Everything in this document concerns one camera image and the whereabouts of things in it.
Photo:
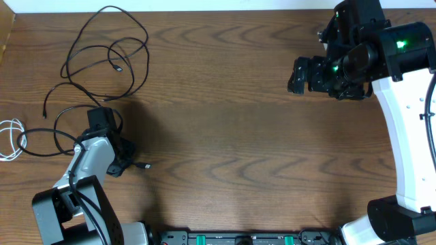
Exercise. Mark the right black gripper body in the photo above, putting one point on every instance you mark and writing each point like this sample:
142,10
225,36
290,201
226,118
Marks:
324,77

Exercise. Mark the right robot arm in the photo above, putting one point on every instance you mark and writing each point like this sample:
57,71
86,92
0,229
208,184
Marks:
366,55

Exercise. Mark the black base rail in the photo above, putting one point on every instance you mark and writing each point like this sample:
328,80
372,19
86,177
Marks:
304,237

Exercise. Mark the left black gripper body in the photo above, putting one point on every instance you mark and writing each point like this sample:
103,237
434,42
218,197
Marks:
127,147

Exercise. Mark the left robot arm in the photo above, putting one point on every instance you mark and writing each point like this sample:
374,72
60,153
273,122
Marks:
76,209

